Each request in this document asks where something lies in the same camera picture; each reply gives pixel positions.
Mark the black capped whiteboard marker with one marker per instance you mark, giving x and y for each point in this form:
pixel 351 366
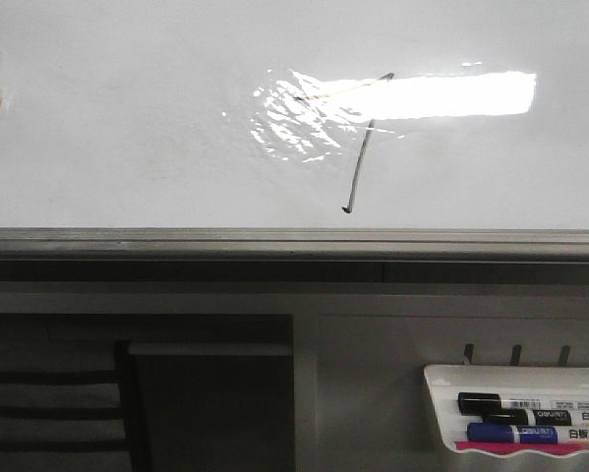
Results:
pixel 486 402

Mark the middle black wall hook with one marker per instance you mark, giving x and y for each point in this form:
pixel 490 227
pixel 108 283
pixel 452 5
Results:
pixel 515 356

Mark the white marker tray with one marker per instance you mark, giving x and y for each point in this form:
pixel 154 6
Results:
pixel 444 382

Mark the black wall hook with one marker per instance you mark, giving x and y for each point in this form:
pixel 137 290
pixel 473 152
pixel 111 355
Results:
pixel 468 354
pixel 515 356
pixel 564 356

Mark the grey aluminium whiteboard frame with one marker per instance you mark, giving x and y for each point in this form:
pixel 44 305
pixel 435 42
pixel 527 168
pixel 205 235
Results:
pixel 544 246

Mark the right black wall hook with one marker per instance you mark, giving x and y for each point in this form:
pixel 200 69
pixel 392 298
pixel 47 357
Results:
pixel 564 356

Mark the white whiteboard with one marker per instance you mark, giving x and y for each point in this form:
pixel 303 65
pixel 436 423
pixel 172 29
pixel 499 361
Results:
pixel 315 114

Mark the left black wall hook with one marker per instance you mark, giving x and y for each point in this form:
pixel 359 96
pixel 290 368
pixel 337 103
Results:
pixel 468 354

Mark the pink item in tray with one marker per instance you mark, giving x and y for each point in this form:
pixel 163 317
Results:
pixel 505 448

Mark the dark slatted chair back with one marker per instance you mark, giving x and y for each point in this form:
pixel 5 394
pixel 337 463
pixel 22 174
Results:
pixel 71 406

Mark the blue whiteboard marker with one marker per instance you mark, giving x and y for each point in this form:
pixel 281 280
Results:
pixel 495 433

